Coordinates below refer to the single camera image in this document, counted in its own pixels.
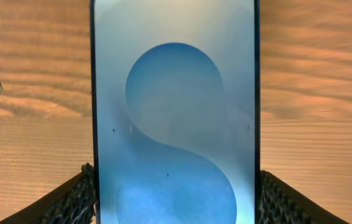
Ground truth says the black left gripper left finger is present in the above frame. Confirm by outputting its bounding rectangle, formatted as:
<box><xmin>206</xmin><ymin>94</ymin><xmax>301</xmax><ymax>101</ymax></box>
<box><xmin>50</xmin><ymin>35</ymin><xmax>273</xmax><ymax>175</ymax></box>
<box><xmin>0</xmin><ymin>163</ymin><xmax>96</xmax><ymax>224</ymax></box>

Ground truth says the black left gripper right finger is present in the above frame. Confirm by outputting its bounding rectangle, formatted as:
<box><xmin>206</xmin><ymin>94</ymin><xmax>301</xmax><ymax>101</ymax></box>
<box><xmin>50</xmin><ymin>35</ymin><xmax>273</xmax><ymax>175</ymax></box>
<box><xmin>259</xmin><ymin>170</ymin><xmax>348</xmax><ymax>224</ymax></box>

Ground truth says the blue screen smartphone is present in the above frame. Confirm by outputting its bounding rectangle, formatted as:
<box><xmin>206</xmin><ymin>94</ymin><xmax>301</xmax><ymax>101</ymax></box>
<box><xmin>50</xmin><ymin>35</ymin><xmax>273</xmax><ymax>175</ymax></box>
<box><xmin>90</xmin><ymin>0</ymin><xmax>260</xmax><ymax>224</ymax></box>

